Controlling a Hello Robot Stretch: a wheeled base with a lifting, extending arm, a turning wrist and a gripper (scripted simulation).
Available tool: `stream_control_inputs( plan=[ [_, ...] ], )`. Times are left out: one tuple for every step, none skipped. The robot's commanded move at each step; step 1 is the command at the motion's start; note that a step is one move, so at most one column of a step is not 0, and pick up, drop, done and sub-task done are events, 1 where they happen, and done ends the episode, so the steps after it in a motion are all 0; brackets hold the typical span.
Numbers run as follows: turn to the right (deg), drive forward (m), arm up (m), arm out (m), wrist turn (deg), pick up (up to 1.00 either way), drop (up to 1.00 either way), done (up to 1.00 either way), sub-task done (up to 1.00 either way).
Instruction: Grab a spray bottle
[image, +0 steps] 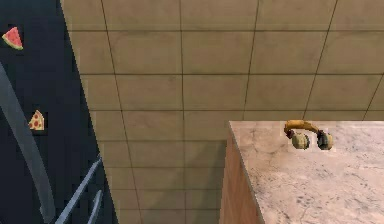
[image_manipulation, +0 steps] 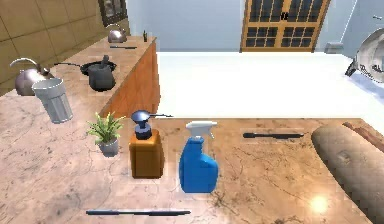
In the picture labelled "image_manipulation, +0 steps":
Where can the blue spray bottle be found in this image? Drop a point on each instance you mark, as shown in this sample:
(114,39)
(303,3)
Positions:
(198,166)

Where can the brown soap dispenser bottle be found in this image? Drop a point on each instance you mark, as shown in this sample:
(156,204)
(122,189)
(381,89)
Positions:
(146,156)

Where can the small dark bottle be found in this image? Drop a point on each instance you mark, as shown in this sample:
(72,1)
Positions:
(145,36)

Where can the black knife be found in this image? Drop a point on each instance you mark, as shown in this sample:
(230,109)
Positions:
(271,135)

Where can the green potted house plant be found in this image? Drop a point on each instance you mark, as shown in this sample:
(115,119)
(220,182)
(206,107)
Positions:
(107,131)

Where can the thin dark utensil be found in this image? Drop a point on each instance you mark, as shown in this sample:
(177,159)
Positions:
(123,47)

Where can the dark grey pot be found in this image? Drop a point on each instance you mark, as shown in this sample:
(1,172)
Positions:
(101,78)

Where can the small silver kettle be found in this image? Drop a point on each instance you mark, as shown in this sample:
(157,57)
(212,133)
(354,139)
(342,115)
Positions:
(117,35)

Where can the black frying pan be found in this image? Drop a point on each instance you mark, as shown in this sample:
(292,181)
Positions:
(87,67)

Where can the long dark blue utensil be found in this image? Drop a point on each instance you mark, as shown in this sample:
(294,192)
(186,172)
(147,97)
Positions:
(136,212)

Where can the wooden kitchen counter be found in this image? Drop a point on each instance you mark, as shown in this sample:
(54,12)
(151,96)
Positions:
(83,160)

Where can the wooden glass-paned cabinet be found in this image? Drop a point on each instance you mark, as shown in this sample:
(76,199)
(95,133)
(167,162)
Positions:
(283,25)

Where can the dark framed window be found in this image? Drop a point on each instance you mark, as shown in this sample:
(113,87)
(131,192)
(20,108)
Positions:
(112,10)

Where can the grey ribbed cup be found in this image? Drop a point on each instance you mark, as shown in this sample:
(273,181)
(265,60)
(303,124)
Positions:
(53,100)

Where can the small grey box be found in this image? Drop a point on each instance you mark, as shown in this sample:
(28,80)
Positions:
(334,47)

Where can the large silver kettle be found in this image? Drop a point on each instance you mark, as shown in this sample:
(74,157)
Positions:
(25,80)

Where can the brown bread loaf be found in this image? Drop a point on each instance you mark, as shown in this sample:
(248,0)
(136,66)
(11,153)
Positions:
(356,163)

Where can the round silver metal appliance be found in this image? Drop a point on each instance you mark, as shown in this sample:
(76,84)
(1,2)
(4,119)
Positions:
(371,56)

